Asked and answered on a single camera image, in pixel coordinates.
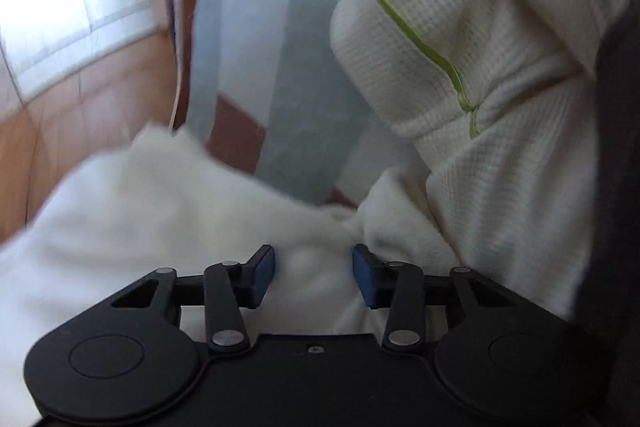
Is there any white fleece garment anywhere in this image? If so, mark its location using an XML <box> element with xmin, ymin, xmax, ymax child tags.
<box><xmin>1</xmin><ymin>127</ymin><xmax>458</xmax><ymax>426</ymax></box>

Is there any white waffle garment green trim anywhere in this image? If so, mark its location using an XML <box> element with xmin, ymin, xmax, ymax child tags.
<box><xmin>331</xmin><ymin>0</ymin><xmax>629</xmax><ymax>317</ymax></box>

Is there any red grey white checked rug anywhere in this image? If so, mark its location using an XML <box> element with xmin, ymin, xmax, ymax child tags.
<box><xmin>167</xmin><ymin>0</ymin><xmax>424</xmax><ymax>205</ymax></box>

